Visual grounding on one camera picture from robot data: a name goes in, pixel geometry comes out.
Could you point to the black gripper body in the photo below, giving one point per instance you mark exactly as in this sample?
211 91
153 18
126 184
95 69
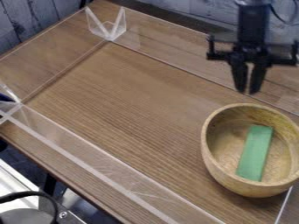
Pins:
250 44

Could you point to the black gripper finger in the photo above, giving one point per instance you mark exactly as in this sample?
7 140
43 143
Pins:
258 75
239 69

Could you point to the green rectangular block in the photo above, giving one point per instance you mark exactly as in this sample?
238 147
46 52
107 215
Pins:
254 155

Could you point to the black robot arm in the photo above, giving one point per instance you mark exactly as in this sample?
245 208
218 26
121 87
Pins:
286 22

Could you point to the brown wooden bowl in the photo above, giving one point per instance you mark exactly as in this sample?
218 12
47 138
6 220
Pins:
223 136

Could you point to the clear acrylic front barrier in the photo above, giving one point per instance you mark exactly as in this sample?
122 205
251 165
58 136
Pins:
103 179

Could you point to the black table leg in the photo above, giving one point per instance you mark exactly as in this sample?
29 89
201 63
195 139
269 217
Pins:
50 184

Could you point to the clear acrylic corner bracket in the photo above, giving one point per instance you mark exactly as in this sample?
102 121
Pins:
109 30

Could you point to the grey metal bracket with screw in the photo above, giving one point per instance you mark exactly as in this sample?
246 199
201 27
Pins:
67 217

